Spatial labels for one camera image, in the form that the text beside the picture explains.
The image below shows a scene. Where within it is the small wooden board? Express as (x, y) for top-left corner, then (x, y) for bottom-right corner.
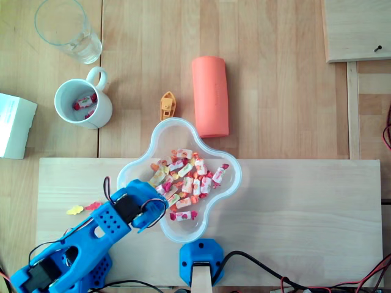
(320, 0), (391, 64)

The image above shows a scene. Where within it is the blue camera mount foot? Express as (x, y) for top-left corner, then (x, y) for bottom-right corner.
(178, 238), (225, 288)

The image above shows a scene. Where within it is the narrow wooden slat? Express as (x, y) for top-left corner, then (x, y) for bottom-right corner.
(346, 60), (362, 160)

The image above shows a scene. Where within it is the clear four-lobed plastic bowl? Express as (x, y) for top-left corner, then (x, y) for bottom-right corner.
(117, 117), (243, 244)

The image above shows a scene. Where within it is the coral rolled case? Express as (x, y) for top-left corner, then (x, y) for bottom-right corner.
(191, 56), (230, 139)

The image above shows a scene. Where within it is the long red cable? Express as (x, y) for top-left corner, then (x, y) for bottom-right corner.
(280, 255), (391, 291)

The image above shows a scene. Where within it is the thin black cable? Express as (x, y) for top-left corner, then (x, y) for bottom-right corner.
(87, 280), (166, 293)

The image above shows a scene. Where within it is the clear drinking glass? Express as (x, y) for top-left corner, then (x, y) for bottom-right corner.
(34, 0), (103, 65)

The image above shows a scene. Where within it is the blue perforated robot base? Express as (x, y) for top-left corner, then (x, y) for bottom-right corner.
(76, 255), (113, 291)

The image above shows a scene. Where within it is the looped red cable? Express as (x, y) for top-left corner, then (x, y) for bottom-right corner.
(382, 103), (391, 151)

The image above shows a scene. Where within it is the short red cable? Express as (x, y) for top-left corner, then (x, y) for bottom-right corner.
(0, 268), (15, 293)

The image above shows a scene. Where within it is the white cardboard box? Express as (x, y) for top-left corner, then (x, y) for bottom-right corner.
(0, 92), (38, 160)

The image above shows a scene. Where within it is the orange toy boat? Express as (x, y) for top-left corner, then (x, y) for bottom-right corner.
(158, 91), (178, 121)

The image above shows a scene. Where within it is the white ceramic mug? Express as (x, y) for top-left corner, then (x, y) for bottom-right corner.
(54, 66), (113, 130)

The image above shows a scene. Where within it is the large light wooden board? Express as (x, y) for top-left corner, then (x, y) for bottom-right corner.
(35, 157), (384, 288)

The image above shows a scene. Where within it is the wooden mount stick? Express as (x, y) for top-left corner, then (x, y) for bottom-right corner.
(191, 264), (213, 293)

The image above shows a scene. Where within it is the thick black cable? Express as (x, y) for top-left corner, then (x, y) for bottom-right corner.
(217, 250), (309, 291)

